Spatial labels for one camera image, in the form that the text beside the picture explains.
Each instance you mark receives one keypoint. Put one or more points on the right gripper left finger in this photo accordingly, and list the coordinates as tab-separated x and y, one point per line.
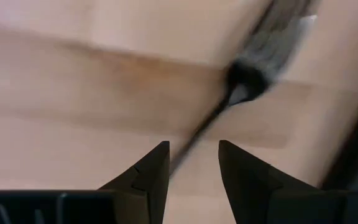
157	180

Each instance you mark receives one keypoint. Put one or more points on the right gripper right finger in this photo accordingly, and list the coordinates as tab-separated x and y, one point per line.
247	180

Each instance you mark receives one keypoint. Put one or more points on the black fork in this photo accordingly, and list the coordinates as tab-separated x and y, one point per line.
250	81

